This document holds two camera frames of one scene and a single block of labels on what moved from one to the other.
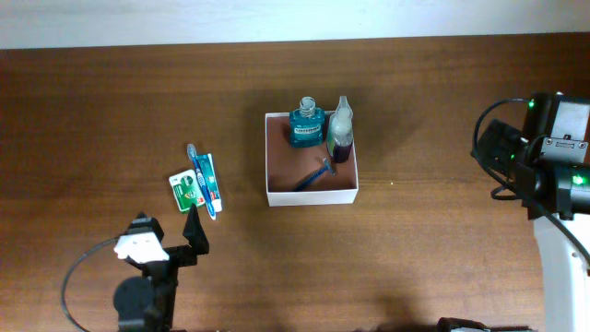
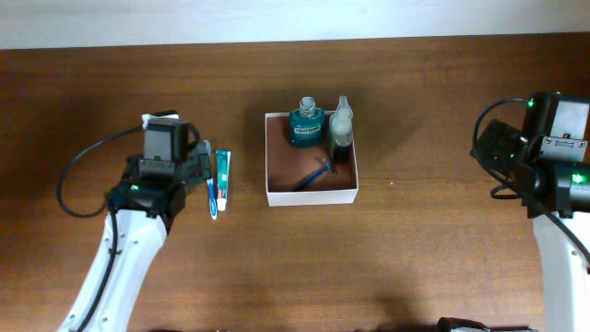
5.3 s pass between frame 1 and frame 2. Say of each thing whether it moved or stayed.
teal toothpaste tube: moved
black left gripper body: moved
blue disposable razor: stayed
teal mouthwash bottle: stayed
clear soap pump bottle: stayed
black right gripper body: stayed
